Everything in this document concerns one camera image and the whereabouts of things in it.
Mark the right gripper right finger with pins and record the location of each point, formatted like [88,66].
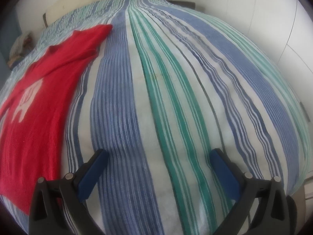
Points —
[276,212]

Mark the white wardrobe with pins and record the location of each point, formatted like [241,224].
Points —
[282,29]

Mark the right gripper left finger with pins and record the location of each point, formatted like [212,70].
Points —
[74,188]

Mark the pile of clothes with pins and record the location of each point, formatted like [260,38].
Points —
[22,46]

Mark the striped bed sheet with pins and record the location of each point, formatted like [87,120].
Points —
[169,85]

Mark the red sweater with white rabbit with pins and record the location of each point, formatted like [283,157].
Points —
[35,114]

